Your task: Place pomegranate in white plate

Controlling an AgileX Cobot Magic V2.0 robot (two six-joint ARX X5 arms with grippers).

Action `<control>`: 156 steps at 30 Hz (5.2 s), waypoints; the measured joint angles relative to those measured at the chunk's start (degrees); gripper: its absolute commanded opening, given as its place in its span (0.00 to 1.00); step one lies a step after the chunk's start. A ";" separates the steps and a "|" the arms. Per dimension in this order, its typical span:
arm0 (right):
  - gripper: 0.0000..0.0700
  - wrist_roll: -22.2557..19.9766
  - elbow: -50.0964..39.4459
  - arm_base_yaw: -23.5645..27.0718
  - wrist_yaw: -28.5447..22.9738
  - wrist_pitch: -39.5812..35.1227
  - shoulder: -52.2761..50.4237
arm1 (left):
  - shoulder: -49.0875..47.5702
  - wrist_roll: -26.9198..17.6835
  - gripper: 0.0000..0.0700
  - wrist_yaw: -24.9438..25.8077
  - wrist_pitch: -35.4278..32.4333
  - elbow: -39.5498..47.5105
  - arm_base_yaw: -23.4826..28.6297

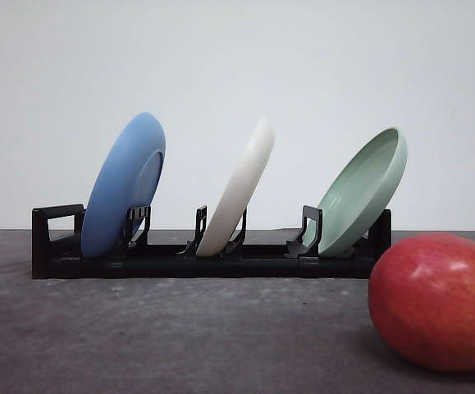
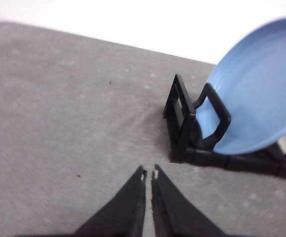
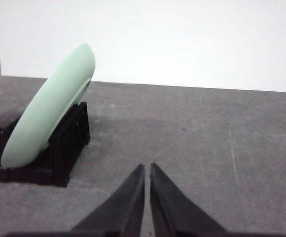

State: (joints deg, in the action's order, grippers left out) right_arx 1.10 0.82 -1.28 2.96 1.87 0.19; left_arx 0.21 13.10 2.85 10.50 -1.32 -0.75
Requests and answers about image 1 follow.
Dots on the white plate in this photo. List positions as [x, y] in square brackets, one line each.
[227, 211]

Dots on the red pomegranate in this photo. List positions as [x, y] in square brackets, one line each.
[422, 299]

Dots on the blue plate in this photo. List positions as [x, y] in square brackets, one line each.
[126, 180]

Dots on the green plate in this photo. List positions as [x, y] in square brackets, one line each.
[358, 189]

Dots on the black plastic dish rack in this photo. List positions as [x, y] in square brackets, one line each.
[57, 253]

